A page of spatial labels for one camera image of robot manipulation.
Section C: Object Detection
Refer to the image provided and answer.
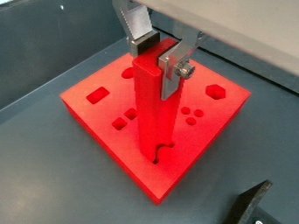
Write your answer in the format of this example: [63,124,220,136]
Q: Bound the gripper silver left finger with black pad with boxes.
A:
[112,0,160,57]

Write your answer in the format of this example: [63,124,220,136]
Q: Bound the dark grey upright panel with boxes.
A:
[0,0,124,109]

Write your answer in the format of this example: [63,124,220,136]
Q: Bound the red insertion board with holes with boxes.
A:
[59,46,252,207]

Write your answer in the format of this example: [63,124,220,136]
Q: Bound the red arch peg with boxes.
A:
[132,38,183,162]

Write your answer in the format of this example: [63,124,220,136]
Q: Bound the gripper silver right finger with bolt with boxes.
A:
[157,23,208,101]

